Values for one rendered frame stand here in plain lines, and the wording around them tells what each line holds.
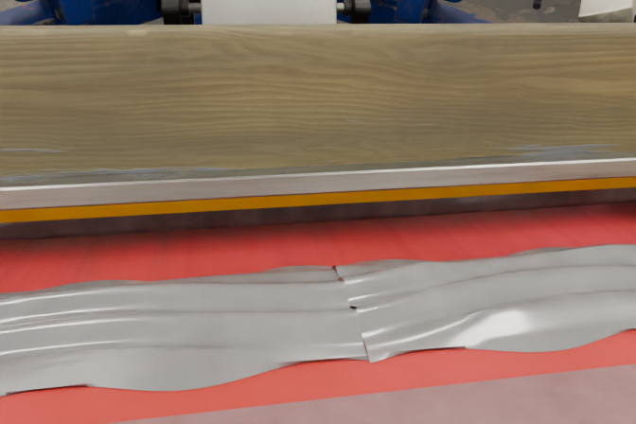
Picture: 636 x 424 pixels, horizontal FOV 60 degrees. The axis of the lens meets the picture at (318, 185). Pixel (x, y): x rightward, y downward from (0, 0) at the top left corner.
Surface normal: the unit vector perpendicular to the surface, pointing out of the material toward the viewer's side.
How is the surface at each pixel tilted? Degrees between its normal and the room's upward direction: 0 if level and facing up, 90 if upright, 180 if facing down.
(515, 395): 32
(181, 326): 4
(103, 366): 9
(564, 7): 0
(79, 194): 56
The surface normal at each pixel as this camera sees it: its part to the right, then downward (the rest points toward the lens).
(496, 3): 0.09, -0.63
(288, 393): 0.00, -0.94
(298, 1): 0.16, 0.33
